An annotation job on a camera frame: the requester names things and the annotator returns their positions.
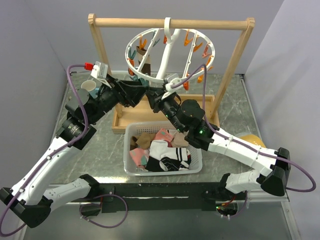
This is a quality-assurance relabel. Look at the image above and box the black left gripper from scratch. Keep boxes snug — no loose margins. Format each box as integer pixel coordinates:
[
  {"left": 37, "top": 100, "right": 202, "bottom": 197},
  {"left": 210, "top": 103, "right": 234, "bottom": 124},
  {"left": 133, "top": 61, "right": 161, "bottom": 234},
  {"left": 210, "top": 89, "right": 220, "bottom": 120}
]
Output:
[{"left": 86, "top": 73, "right": 149, "bottom": 124}]

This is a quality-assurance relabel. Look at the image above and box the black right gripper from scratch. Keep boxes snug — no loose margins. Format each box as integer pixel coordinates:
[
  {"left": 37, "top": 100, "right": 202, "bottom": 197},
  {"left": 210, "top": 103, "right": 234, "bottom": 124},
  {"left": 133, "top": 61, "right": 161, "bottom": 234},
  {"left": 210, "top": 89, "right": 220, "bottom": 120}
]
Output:
[{"left": 145, "top": 86, "right": 186, "bottom": 133}]

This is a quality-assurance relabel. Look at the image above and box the orange clothes peg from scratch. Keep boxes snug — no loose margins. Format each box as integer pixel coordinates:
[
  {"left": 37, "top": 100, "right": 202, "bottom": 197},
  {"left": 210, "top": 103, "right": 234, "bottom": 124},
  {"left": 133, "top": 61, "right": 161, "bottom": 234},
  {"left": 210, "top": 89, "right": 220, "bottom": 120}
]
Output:
[
  {"left": 138, "top": 35, "right": 148, "bottom": 50},
  {"left": 127, "top": 58, "right": 135, "bottom": 77},
  {"left": 183, "top": 80, "right": 190, "bottom": 91}
]

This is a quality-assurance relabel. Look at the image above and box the cream brown ribbed sock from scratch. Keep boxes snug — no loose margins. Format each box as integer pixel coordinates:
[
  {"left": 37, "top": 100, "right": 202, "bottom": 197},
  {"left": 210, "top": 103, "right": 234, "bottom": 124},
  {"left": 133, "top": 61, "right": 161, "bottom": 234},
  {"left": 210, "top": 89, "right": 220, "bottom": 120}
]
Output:
[{"left": 134, "top": 46, "right": 153, "bottom": 76}]

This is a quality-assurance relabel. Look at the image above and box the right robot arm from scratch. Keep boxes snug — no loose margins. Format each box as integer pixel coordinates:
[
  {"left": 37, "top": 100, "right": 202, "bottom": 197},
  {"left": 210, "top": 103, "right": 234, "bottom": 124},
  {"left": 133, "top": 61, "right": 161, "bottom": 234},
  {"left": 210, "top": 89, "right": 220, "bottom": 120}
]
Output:
[{"left": 145, "top": 88, "right": 291, "bottom": 200}]

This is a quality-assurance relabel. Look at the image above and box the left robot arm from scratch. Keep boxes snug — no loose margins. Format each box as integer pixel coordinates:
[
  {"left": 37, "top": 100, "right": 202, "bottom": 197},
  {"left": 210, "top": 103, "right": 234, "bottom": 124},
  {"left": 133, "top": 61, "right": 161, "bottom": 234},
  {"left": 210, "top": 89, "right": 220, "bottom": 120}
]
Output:
[{"left": 0, "top": 76, "right": 149, "bottom": 228}]

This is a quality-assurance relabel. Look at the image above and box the wooden hanger stand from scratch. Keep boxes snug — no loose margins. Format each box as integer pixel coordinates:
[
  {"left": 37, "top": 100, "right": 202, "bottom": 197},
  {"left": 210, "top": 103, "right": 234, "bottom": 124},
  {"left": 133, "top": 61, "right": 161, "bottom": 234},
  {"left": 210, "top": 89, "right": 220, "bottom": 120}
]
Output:
[{"left": 88, "top": 13, "right": 255, "bottom": 123}]

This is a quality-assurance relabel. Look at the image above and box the white round clip hanger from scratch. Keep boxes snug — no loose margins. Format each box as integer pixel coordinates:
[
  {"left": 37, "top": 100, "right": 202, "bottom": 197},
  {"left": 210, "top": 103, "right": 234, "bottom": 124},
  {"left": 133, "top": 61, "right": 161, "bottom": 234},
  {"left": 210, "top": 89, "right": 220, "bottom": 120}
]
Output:
[{"left": 125, "top": 17, "right": 216, "bottom": 83}]

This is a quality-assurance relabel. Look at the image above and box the teal right clothes peg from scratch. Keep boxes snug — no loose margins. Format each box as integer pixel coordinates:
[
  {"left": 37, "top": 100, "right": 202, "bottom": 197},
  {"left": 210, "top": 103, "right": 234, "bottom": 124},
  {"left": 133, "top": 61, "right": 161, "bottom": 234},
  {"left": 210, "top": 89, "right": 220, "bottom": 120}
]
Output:
[{"left": 131, "top": 75, "right": 149, "bottom": 86}]

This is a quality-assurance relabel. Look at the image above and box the teal clothes peg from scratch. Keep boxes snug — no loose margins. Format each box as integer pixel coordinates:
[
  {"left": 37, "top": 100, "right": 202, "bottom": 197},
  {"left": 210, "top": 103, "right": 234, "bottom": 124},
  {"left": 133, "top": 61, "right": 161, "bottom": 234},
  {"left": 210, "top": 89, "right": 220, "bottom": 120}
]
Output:
[
  {"left": 128, "top": 47, "right": 137, "bottom": 60},
  {"left": 131, "top": 75, "right": 149, "bottom": 86}
]

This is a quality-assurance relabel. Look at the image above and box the white plastic laundry basket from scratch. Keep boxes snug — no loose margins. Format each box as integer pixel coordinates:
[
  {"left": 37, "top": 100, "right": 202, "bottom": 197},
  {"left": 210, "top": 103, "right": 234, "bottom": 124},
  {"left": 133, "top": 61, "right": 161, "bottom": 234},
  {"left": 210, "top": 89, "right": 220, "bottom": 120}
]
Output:
[{"left": 123, "top": 121, "right": 203, "bottom": 177}]

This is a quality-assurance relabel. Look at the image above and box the tan brown sock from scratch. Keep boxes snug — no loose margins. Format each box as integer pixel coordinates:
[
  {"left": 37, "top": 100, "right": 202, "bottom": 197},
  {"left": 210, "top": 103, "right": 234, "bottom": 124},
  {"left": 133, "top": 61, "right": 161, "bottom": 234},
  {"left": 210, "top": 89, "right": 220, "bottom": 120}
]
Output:
[{"left": 130, "top": 132, "right": 156, "bottom": 150}]

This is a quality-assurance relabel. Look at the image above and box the beige folded sock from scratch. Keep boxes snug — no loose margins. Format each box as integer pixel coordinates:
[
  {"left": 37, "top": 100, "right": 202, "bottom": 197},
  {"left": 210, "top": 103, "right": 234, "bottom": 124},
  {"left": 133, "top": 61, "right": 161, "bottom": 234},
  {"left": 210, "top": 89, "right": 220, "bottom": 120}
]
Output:
[{"left": 171, "top": 132, "right": 189, "bottom": 148}]

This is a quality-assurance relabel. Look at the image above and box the pink sock left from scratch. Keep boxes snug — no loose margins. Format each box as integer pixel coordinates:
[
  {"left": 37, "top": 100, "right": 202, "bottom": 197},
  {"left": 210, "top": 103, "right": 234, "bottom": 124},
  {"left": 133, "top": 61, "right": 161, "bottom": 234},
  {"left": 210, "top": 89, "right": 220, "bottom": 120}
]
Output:
[{"left": 129, "top": 148, "right": 150, "bottom": 169}]

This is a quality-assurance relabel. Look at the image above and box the white black sock in basket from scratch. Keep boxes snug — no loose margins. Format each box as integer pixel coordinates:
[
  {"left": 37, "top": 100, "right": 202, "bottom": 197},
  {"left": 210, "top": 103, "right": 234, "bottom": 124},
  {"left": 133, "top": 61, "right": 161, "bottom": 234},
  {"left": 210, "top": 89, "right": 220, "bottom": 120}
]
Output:
[{"left": 145, "top": 140, "right": 192, "bottom": 172}]

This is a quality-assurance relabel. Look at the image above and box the yellow dish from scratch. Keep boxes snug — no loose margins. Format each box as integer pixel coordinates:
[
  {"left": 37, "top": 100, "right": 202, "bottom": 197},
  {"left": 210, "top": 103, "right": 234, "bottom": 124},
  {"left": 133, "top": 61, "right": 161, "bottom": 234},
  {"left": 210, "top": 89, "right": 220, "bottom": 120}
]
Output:
[{"left": 236, "top": 132, "right": 266, "bottom": 148}]

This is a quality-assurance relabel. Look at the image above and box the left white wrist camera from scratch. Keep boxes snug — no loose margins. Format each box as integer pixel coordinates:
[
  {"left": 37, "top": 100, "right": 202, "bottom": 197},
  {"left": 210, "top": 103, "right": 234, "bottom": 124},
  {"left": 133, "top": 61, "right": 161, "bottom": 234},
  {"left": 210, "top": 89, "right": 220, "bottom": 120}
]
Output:
[{"left": 90, "top": 61, "right": 109, "bottom": 86}]

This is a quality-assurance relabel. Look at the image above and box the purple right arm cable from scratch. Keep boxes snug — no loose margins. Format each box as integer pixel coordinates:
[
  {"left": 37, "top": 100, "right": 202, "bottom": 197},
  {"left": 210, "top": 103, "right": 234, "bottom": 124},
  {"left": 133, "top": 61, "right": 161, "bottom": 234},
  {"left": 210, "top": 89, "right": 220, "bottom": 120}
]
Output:
[{"left": 169, "top": 64, "right": 317, "bottom": 220}]

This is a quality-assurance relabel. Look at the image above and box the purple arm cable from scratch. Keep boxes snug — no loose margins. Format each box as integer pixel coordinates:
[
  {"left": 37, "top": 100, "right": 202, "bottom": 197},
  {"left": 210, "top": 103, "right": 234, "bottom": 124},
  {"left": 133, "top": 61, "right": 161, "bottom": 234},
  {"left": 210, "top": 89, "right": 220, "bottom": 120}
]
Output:
[
  {"left": 0, "top": 64, "right": 129, "bottom": 237},
  {"left": 169, "top": 64, "right": 317, "bottom": 220}
]

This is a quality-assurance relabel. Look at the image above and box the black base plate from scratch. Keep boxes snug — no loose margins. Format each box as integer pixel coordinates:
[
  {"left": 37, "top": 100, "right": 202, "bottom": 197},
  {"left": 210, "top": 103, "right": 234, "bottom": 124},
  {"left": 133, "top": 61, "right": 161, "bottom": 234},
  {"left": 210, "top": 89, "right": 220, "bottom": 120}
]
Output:
[{"left": 69, "top": 181, "right": 248, "bottom": 214}]

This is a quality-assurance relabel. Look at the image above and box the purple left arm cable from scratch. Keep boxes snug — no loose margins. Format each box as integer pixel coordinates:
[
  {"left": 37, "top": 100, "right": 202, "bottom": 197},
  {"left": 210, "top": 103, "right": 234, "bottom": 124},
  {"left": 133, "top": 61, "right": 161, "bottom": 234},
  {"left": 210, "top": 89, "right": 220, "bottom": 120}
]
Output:
[{"left": 0, "top": 64, "right": 129, "bottom": 237}]

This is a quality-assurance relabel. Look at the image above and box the aluminium rail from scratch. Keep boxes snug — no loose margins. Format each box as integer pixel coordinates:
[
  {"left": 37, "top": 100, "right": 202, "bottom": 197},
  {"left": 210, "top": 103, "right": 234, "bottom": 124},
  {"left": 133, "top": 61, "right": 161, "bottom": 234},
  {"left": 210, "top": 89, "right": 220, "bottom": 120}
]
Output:
[{"left": 24, "top": 181, "right": 290, "bottom": 206}]

